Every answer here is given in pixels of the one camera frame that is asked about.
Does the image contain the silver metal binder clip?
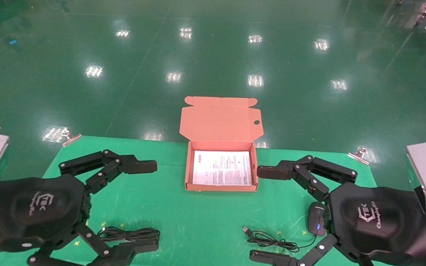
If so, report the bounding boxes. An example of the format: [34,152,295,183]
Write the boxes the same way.
[347,147,370,165]
[62,130,82,147]

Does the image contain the white printed paper sheet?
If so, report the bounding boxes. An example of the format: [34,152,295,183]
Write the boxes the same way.
[192,150,253,186]

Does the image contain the pink cardboard box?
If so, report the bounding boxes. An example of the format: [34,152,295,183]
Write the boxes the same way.
[179,96,264,192]

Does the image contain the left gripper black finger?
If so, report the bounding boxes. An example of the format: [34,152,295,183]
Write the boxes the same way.
[58,149,158,195]
[27,223,160,266]

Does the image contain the black wired computer mouse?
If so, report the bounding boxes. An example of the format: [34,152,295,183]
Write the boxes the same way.
[242,202,328,254]

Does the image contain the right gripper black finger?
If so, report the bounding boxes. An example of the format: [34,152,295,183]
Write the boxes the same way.
[256,155,358,202]
[249,233,366,266]

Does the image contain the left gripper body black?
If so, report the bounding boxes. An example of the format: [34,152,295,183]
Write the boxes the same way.
[0,174,92,254]

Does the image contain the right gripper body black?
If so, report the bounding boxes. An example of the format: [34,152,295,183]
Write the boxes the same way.
[325,183,426,266]

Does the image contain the black data cable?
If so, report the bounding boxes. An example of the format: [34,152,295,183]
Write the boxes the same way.
[97,226,161,246]

